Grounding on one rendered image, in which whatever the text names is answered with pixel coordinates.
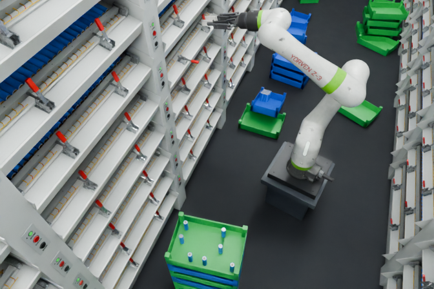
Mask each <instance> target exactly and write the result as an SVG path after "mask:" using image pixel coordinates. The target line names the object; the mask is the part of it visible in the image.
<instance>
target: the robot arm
mask: <svg viewBox="0 0 434 289"><path fill-rule="evenodd" d="M201 25H202V26H213V28H214V29H222V30H232V29H231V28H232V27H237V26H238V27H239V28H240V29H248V31H252V32H254V33H255V34H256V32H257V31H258V39H259V41H260V42H261V44H262V45H264V46H266V47H267V48H269V49H271V50H272V51H274V52H276V53H277V54H279V55H281V56H282V57H284V58H285V59H287V60H288V61H289V62H291V63H292V64H294V65H295V66H296V67H297V68H299V69H300V70H301V71H302V72H303V73H304V74H305V75H306V76H308V77H309V78H310V79H311V80H312V81H313V82H314V83H316V84H317V85H318V86H319V87H320V88H321V89H322V90H323V91H324V92H326V95H325V96H324V98H323V99H322V100H321V101H320V102H319V104H318V105H317V106H316V107H315V108H314V109H313V111H312V112H311V113H310V114H309V115H307V116H306V117H305V118H304V120H303V121H302V124H301V126H300V129H299V132H298V135H297V137H296V141H295V143H294V147H293V151H292V154H291V159H290V160H288V162H287V166H286V167H287V171H288V172H289V174H290V175H291V176H293V177H295V178H297V179H307V180H308V182H309V183H311V184H312V182H314V181H316V180H319V178H322V177H323V178H325V179H327V180H328V181H331V182H333V181H334V179H333V178H332V177H329V176H328V175H326V174H325V173H324V171H322V167H320V166H318V165H317V164H315V161H316V158H317V155H318V153H319V150H320V147H321V144H322V139H323V136H324V132H325V129H326V128H327V126H328V124H329V123H330V121H331V120H332V118H333V117H334V115H335V114H336V113H337V112H338V110H339V109H340V107H341V106H344V107H348V108H353V107H356V106H358V105H360V104H361V103H362V102H363V101H364V99H365V98H366V83H367V80H368V78H369V67H368V65H367V64H366V63H365V62H363V61H361V60H358V59H354V60H350V61H348V62H347V63H346V64H345V65H344V66H343V67H342V69H341V68H339V67H337V66H336V65H334V64H333V63H331V62H329V61H327V60H326V59H324V58H323V57H320V56H319V55H318V54H316V53H314V52H313V51H312V50H310V49H308V47H306V46H304V45H303V44H302V43H301V42H299V41H298V40H297V39H296V38H294V37H293V36H292V35H291V34H290V33H289V32H288V31H287V29H288V28H289V27H290V25H291V15H290V13H289V12H288V11H287V10H286V9H284V8H274V9H271V10H250V11H248V12H241V13H239V12H233V13H223V14H220V15H217V16H205V20H201ZM318 177H319V178H318Z"/></svg>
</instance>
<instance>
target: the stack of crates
mask: <svg viewBox="0 0 434 289"><path fill-rule="evenodd" d="M269 78H271V79H275V80H277V81H280V82H283V83H286V84H288V85H291V86H295V87H297V88H300V89H304V86H305V85H306V83H307V82H308V80H309V77H308V76H306V75H305V74H304V73H303V72H302V71H301V70H300V69H299V68H297V67H296V66H295V65H294V64H292V63H291V62H289V61H288V60H287V59H285V58H284V57H282V56H281V55H279V54H277V53H275V54H273V56H272V61H271V70H270V75H269Z"/></svg>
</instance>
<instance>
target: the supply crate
mask: <svg viewBox="0 0 434 289"><path fill-rule="evenodd" d="M178 217H179V218H178V222H177V224H176V227H175V230H174V233H173V236H172V239H171V242H170V245H169V249H168V251H167V252H165V256H164V257H165V260H166V263H167V264H171V265H174V266H180V267H183V268H188V269H191V270H196V271H199V272H203V273H207V274H212V275H217V276H220V277H224V278H228V279H232V280H236V281H238V278H239V274H240V268H241V263H242V257H243V251H244V246H245V240H246V236H247V228H248V226H245V225H243V227H240V226H234V225H231V224H225V223H220V222H216V221H211V220H207V219H202V218H199V217H193V216H189V215H184V213H183V212H179V214H178ZM184 221H187V222H188V226H189V229H188V230H185V228H184V224H183V222H184ZM222 228H225V229H226V233H225V237H222ZM180 234H182V235H183V238H184V241H185V242H184V244H181V243H180V239H179V235H180ZM219 244H222V245H223V253H222V254H219V253H218V245H219ZM189 252H191V253H192V258H193V261H192V262H189V259H188V255H187V254H188V253H189ZM203 256H205V257H206V258H207V265H206V266H204V265H203V263H202V257H203ZM231 263H234V272H230V264H231Z"/></svg>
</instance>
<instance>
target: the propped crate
mask: <svg viewBox="0 0 434 289"><path fill-rule="evenodd" d="M263 89H264V87H261V90H260V92H261V91H262V90H263ZM260 92H259V93H258V95H257V96H256V98H255V99H254V100H252V103H251V109H250V111H253V112H257V113H260V114H264V115H268V116H271V117H275V118H277V116H278V114H279V112H280V110H281V108H282V106H283V104H284V101H285V97H286V93H285V92H284V94H283V95H280V94H276V93H273V92H271V98H270V99H269V101H268V102H263V101H260V100H259V98H260Z"/></svg>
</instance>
